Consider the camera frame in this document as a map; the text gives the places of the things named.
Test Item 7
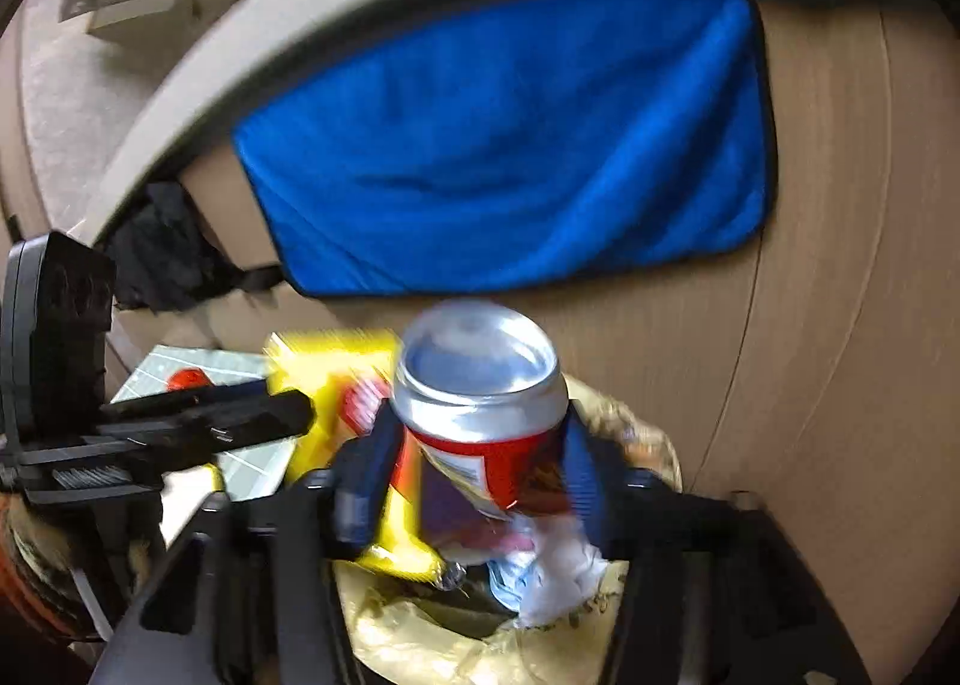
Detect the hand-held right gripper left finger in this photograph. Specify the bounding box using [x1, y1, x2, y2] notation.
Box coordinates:
[94, 413, 407, 685]

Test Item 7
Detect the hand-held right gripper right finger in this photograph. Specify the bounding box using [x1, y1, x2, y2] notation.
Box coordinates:
[562, 421, 871, 685]

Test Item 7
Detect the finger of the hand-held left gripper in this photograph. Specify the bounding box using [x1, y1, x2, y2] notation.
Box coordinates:
[101, 383, 272, 425]
[112, 389, 314, 470]

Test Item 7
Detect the pink silver snack wrapper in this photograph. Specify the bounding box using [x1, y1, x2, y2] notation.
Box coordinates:
[439, 516, 545, 592]

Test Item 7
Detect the yellow chip bag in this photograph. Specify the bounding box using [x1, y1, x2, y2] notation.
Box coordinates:
[262, 329, 447, 577]

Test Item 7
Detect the trash bin with beige bag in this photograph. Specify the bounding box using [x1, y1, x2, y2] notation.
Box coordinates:
[330, 370, 685, 685]

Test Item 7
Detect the silver red drink can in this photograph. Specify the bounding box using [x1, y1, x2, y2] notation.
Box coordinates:
[390, 299, 571, 522]

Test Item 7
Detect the black cloth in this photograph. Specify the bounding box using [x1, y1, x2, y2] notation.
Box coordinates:
[101, 181, 286, 315]

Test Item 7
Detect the blue towel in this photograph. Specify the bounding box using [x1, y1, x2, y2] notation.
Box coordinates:
[231, 0, 778, 298]

